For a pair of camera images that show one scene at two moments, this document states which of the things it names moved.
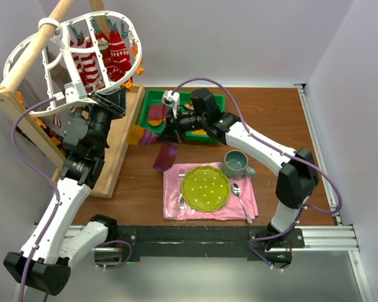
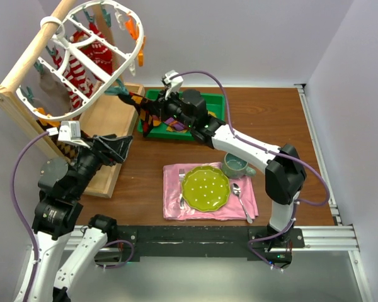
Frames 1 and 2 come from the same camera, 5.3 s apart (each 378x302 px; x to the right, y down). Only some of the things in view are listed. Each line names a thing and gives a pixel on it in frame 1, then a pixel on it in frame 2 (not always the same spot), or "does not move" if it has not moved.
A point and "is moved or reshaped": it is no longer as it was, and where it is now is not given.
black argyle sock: x=57 y=139 -> x=150 y=111
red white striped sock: x=87 y=65 -> x=75 y=72
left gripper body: x=100 y=118 -> x=87 y=163
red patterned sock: x=114 y=53 -> x=95 y=50
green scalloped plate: x=205 y=188 does not move
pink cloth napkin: x=174 y=206 does not move
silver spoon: x=236 y=190 does not move
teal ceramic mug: x=235 y=165 does not move
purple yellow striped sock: x=157 y=113 is moved or reshaped
